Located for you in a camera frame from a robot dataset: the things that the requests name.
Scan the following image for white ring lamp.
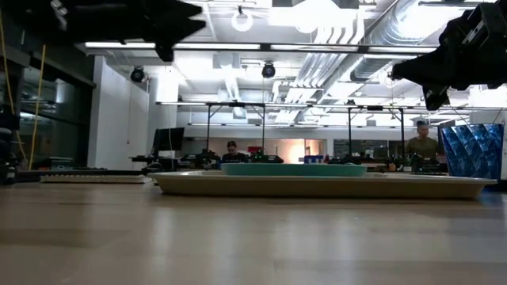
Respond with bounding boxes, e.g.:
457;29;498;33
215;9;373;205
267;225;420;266
231;6;254;33

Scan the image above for black computer monitor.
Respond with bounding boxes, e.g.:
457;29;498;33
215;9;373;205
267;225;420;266
153;127;186;153

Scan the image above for silver ventilation duct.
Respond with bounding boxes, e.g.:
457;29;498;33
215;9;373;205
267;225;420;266
350;0;448;83

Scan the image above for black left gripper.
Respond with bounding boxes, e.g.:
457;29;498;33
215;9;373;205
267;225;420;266
47;0;208;63

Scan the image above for blue faceted cup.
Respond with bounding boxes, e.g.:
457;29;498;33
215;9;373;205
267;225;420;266
440;123;505;181

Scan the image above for black metal rig frame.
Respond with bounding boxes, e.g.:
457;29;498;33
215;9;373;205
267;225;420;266
347;104;406;159
204;101;267;154

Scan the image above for person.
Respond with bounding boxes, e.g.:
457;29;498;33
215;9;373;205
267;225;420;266
221;140;249;164
406;120;440;162

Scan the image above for long linear light bar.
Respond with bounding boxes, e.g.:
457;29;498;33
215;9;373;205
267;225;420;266
81;40;439;55

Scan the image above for dark desk equipment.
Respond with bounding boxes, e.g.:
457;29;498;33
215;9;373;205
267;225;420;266
0;112;20;186

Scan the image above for teal round plate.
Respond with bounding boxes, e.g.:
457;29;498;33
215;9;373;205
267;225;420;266
220;162;368;177

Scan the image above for beige plastic tray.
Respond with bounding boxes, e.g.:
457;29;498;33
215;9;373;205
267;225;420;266
147;169;498;200

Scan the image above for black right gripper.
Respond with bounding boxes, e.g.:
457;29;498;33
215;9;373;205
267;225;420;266
391;27;507;112

